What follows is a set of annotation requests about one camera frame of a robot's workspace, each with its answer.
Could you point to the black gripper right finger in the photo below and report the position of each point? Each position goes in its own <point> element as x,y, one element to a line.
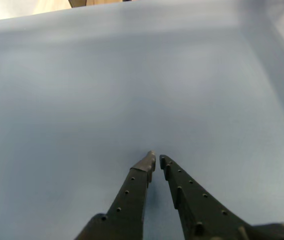
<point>196,207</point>

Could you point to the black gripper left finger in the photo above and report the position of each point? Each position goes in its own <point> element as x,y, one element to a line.
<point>129,200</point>

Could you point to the dark blurry background object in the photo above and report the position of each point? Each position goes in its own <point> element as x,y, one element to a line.
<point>78,2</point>

